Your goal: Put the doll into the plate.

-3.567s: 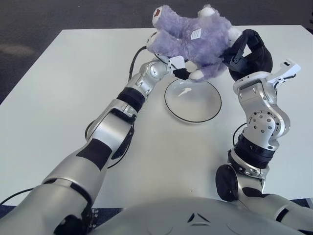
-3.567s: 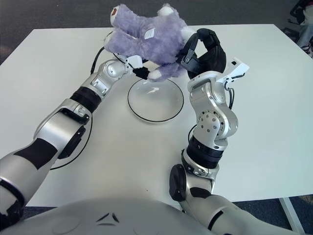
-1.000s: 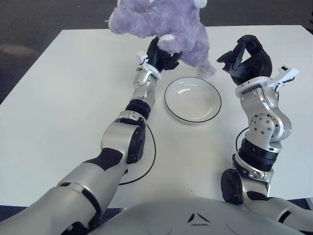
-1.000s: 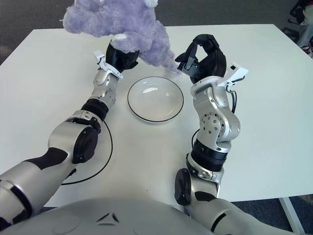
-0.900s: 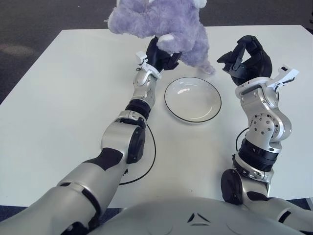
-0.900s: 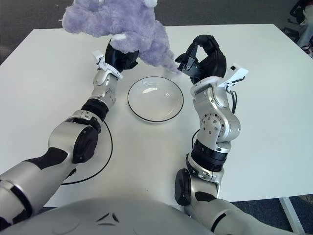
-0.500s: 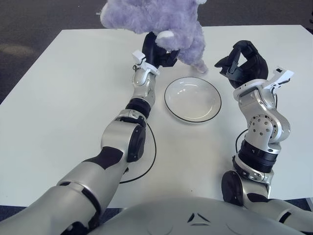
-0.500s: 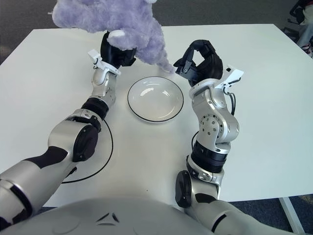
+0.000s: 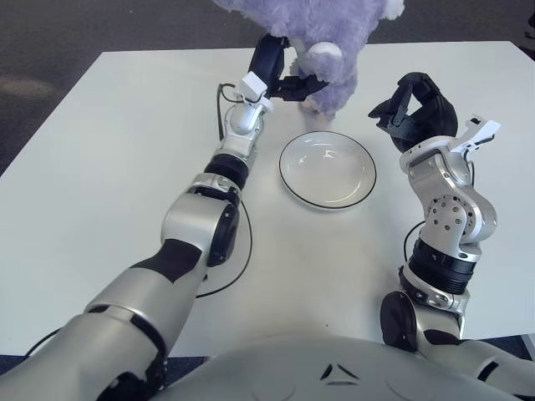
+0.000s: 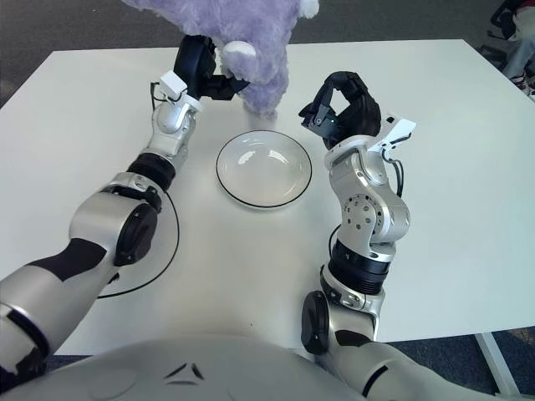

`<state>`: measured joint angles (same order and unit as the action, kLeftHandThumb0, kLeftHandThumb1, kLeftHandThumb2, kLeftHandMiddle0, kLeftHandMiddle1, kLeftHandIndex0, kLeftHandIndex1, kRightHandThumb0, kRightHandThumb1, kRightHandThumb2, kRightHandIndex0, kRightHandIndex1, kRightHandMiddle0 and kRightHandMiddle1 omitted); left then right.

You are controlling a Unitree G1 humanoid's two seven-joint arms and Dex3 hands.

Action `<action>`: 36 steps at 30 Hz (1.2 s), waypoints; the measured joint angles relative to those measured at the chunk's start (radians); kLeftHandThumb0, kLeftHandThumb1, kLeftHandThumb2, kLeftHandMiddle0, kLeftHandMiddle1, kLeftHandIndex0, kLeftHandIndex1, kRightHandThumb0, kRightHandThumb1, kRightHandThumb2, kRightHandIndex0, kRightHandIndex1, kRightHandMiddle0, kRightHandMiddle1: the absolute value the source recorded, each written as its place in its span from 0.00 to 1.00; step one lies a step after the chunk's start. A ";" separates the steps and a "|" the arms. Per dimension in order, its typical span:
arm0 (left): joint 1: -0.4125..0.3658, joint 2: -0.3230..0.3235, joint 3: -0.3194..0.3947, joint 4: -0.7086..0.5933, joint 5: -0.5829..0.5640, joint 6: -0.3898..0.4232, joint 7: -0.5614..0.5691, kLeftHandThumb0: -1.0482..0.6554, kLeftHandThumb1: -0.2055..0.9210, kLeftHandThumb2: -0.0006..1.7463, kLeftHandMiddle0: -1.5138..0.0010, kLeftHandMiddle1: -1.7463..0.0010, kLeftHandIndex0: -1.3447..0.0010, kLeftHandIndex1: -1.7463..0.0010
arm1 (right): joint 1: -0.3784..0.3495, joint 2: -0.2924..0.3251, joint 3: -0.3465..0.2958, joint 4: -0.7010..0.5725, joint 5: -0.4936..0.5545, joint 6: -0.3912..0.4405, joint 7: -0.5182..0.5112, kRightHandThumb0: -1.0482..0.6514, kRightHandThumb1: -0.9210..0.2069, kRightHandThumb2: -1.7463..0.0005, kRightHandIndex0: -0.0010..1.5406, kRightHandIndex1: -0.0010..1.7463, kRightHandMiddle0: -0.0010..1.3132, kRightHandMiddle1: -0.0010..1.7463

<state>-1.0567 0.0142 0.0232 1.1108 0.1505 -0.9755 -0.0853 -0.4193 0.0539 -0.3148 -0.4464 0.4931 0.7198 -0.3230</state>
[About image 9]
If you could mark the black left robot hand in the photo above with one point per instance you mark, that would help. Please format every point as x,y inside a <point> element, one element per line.
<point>267,62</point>

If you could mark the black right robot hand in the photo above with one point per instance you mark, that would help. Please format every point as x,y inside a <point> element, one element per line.
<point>426,113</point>

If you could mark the purple plush bunny doll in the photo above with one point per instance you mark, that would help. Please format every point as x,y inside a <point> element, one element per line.
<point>326,42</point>

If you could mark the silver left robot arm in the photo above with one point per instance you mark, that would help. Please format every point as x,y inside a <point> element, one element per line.
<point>200,217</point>

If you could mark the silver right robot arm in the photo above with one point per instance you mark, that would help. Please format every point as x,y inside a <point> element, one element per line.
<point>451,225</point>

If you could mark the white plate with black rim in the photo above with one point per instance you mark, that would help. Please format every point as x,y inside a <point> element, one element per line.
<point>326,169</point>

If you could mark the black office chair base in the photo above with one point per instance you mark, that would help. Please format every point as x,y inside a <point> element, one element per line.
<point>530,33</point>

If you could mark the grey robot torso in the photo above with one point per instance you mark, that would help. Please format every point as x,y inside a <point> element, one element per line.
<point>292,367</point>

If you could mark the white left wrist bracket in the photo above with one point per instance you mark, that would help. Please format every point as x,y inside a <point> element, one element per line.
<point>253,85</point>

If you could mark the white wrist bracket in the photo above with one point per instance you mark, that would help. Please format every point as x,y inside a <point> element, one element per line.
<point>476,135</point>
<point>253,85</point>

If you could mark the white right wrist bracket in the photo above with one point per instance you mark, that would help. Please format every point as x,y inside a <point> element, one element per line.
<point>476,135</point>

